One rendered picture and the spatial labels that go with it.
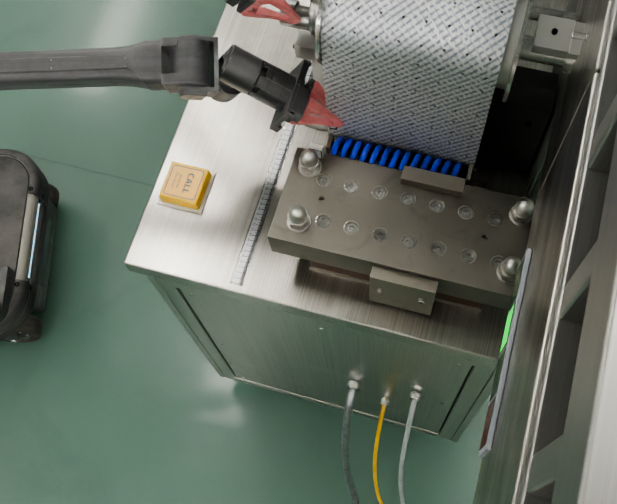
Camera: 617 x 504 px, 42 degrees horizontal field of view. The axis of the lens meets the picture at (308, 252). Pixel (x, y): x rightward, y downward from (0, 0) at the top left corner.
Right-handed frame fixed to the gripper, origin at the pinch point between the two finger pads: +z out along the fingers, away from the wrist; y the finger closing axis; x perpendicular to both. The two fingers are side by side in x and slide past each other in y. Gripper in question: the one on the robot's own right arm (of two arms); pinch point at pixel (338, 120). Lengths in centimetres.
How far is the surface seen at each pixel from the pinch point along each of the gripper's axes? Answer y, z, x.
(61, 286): 11, -19, -134
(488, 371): 25.8, 40.2, -5.2
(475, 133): 0.3, 15.4, 15.0
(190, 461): 48, 27, -108
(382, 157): 3.1, 8.1, 1.7
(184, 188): 11.1, -14.3, -24.7
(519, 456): 49, 8, 47
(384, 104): 0.2, 2.4, 10.4
